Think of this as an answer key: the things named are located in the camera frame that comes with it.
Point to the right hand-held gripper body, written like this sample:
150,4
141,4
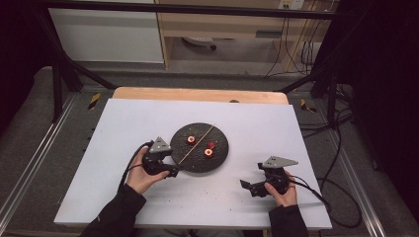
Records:
275,177

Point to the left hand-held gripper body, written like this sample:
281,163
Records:
156,161

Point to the round black textured plate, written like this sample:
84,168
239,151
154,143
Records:
197,161

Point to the thin bamboo skewer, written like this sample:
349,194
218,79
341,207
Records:
196,144

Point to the red fruit end piece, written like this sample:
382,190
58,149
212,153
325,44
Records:
211,144

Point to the person's right hand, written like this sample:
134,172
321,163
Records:
283,197

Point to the person's left hand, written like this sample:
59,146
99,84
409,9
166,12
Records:
141,179

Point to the wooden table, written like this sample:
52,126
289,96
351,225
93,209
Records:
184,95

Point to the white chair base with caster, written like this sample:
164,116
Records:
200,41

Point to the white cabinet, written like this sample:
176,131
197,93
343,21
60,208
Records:
108,33

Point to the light wooden desk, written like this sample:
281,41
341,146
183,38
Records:
214,23

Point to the aluminium floor rail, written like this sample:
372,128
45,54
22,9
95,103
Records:
39,148
359,184

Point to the black metal frame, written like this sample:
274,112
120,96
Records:
197,9

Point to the white wall socket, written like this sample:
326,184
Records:
291,4

